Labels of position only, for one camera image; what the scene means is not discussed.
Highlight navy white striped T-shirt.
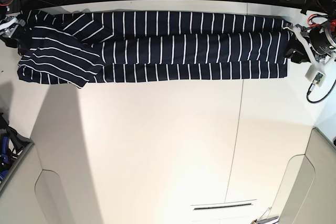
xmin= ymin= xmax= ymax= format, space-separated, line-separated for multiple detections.
xmin=17 ymin=10 xmax=291 ymax=88

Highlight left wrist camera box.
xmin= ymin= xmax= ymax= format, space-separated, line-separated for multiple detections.
xmin=305 ymin=65 xmax=326 ymax=87

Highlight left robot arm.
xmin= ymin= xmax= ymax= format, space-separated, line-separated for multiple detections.
xmin=297 ymin=0 xmax=335 ymax=61

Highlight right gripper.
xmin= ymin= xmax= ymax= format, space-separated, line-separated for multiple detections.
xmin=1 ymin=16 xmax=28 ymax=55

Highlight blue items in bin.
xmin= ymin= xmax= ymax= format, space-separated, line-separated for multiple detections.
xmin=0 ymin=113 xmax=29 ymax=183

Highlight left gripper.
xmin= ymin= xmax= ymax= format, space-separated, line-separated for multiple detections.
xmin=283 ymin=22 xmax=335 ymax=64

